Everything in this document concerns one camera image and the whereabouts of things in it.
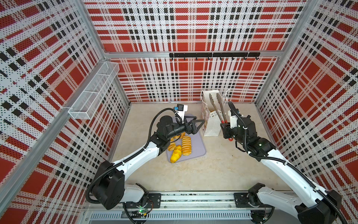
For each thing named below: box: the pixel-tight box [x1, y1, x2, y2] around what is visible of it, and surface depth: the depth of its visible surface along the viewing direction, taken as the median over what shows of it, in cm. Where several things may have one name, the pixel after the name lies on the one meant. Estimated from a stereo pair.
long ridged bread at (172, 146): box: [167, 141, 177, 152], surface depth 93 cm
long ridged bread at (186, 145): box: [181, 135, 193, 156], surface depth 94 cm
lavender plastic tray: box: [175, 115, 207, 160], surface depth 92 cm
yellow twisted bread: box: [170, 145, 183, 164], surface depth 90 cm
